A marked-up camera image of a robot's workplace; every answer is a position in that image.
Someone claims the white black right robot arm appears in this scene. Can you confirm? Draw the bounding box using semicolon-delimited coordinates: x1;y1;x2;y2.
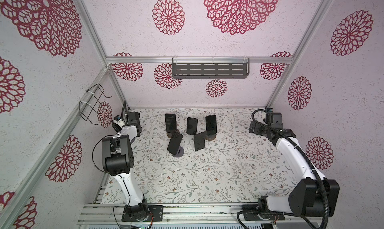
249;108;340;218

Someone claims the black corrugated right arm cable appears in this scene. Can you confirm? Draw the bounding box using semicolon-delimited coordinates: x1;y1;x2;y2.
236;108;331;229

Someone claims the black smartphone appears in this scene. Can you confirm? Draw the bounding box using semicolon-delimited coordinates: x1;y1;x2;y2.
194;132;206;152
165;114;177;133
167;134;183;154
186;117;198;135
205;115;217;136

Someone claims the black wire wall basket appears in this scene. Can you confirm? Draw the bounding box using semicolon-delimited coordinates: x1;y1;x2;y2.
78;84;111;126

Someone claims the grey slotted wall shelf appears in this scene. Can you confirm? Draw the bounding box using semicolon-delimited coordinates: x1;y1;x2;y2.
171;58;250;79

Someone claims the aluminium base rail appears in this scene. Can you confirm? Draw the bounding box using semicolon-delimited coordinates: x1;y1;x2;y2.
75;203;309;229

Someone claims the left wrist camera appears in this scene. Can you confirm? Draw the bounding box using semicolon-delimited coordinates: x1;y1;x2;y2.
112;115;125;133

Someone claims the grey round stand front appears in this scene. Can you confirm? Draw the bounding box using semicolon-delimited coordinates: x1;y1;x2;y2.
172;147;184;158

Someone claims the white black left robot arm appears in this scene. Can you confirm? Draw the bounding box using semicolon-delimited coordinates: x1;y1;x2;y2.
101;112;150;221

